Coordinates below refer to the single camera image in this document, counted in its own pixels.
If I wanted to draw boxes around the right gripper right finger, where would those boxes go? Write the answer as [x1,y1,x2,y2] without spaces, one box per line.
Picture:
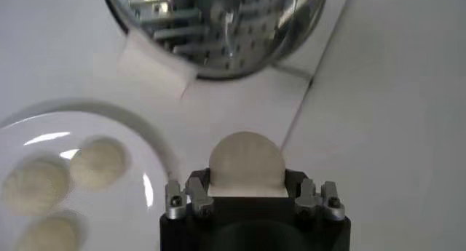
[285,168,346,223]

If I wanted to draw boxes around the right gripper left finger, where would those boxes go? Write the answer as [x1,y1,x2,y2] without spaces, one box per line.
[164,167,216,220]

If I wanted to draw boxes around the white steamed baozi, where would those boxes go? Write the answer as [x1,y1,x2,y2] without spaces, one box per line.
[0,156,72,217]
[14,210,87,251]
[68,138,130,190]
[208,130,289,199]

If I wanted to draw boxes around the steel steamer basket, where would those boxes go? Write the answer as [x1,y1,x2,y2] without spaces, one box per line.
[98,0,331,100]

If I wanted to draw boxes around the white round plate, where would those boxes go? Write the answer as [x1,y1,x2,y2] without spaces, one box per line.
[0,110,173,251]

